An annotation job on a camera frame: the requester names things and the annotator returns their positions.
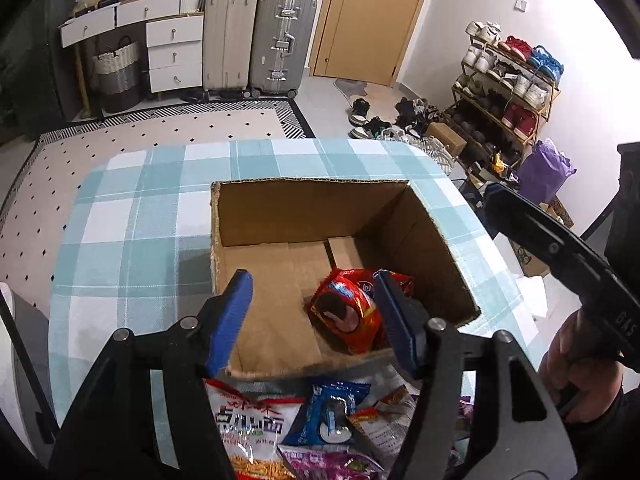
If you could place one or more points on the white paper sheet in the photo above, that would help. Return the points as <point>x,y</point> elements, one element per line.
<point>532,295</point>

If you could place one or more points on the small plain cardboard box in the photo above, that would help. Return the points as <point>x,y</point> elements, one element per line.
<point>445,137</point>

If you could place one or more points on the shoe rack with shoes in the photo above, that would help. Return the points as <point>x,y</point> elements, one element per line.
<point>520,120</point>

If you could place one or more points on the red snack packet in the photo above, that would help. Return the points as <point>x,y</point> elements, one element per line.
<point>345,310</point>

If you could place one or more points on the white light switch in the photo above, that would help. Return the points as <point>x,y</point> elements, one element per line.
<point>521,5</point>

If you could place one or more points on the grey white laundry basket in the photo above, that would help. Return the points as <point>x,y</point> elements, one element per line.
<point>117,75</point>

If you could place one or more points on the purple bag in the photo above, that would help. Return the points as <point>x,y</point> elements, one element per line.
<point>545,175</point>

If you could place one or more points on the blue white plaid tablecloth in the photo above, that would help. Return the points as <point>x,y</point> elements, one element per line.
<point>150,210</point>

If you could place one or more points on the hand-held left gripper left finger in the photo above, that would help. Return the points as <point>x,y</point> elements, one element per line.
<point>232,320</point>

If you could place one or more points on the beige suitcase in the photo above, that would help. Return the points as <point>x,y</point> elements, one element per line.
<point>227,40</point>

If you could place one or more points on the wooden door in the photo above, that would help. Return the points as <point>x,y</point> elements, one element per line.
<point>370,20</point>

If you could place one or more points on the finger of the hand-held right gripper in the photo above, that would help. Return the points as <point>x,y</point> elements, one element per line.
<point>530,230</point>

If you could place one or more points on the beige dotted rug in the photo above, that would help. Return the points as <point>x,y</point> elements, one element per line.
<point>75,160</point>

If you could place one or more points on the white red noodle snack bag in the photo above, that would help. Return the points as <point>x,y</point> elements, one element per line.
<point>250,420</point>

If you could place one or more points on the blue cookie packet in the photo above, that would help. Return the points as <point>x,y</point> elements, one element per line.
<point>325,410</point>

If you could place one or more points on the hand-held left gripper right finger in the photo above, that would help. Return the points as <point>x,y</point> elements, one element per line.
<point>395,320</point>

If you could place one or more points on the grey door mat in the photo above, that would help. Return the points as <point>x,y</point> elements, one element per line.
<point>352,90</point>

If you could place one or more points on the white drawer dresser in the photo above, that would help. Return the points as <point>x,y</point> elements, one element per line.
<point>175,55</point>

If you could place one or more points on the silver suitcase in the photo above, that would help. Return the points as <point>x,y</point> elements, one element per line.
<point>280,45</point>

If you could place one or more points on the person's right forearm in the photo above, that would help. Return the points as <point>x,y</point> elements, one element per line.
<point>610,435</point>

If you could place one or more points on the pile of dark sneakers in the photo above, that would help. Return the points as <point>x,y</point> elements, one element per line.
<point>400,115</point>

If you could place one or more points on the brown cardboard box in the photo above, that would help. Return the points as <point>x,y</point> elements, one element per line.
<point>280,210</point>

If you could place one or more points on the person's right hand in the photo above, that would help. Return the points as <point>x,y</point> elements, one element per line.
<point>570,375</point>

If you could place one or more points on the white red-edged snack packet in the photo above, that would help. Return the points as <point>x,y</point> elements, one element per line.
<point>385,425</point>

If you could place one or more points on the black stand leg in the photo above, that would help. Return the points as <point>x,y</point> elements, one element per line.
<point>30,370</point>

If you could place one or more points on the printed cardboard box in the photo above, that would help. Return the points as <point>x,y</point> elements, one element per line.
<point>530,260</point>

